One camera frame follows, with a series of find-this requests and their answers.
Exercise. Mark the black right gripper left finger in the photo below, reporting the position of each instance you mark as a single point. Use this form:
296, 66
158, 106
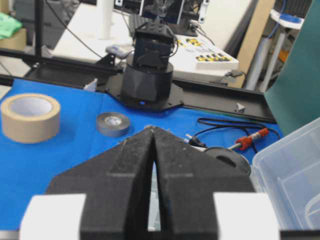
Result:
117, 185

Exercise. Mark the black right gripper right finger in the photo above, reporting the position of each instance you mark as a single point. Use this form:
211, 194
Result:
187, 179

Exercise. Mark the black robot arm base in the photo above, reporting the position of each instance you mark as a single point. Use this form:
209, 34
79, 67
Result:
147, 77

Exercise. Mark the black round disc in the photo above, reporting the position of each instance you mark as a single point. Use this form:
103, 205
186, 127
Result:
230, 157

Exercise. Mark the blue table mat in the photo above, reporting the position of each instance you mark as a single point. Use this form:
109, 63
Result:
27, 169

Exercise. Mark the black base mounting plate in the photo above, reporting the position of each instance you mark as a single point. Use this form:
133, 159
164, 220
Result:
113, 86

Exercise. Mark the clear plastic storage box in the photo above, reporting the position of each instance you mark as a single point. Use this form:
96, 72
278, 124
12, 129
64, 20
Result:
289, 172

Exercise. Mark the beige packing tape roll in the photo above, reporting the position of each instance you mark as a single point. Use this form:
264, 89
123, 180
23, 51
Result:
30, 118

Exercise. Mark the white box with yellow parts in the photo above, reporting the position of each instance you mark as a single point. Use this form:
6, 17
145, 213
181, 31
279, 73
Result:
197, 54

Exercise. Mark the small grey device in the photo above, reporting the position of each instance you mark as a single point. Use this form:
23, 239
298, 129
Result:
119, 51

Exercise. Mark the dark green board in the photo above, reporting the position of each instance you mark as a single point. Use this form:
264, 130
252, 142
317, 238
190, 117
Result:
294, 98

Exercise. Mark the green cloth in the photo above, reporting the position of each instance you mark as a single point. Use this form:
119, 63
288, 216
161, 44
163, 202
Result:
8, 26

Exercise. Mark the grey duct tape roll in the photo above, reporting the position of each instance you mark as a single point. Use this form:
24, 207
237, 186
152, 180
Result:
113, 124

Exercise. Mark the red handled screwdriver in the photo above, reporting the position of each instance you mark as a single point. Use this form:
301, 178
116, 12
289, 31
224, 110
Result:
246, 142

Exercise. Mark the black aluminium frame rail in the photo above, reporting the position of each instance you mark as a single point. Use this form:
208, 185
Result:
200, 96

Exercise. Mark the white cylindrical post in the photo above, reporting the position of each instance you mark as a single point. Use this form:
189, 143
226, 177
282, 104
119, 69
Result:
104, 11

